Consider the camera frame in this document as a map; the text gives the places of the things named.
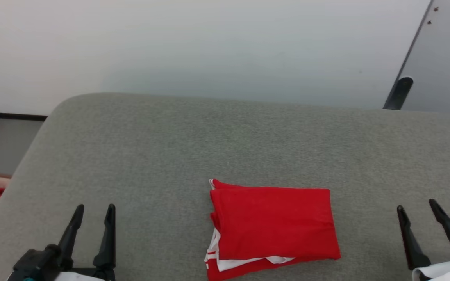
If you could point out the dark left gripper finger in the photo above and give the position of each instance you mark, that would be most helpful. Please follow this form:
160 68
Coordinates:
108 249
70 238

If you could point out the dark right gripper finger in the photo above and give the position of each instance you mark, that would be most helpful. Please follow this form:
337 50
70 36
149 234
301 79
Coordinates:
449 230
413 246

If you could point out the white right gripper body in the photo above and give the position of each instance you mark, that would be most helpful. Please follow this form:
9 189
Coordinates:
443 272

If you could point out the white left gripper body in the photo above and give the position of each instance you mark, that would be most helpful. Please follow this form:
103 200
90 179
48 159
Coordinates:
78 277

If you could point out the red and white basketball jersey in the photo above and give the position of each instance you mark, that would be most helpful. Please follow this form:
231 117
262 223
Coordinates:
275 222

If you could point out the grey fabric sofa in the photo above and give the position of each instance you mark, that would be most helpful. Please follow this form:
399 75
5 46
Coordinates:
150 164

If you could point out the black cylindrical door stopper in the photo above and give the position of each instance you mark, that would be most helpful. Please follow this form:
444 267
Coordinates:
400 93

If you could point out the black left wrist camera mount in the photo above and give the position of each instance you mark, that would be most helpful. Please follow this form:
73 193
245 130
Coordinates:
35 263

